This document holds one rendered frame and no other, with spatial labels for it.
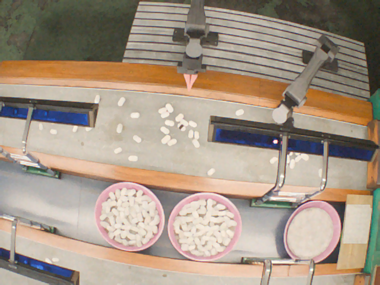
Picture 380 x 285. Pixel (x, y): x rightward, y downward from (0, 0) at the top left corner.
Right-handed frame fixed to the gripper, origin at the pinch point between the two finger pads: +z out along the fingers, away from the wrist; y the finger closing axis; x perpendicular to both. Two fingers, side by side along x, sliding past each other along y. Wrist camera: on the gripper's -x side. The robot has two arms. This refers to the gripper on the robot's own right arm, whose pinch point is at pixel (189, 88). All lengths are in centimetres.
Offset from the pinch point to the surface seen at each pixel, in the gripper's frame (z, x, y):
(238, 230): 43, -22, 24
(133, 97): 8.4, 8.4, -21.3
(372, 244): 43, -31, 86
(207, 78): -0.9, 12.9, 6.1
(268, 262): 29, -58, 30
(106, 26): -3, 114, -63
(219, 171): 27.1, -7.4, 14.3
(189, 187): 31.4, -14.3, 4.5
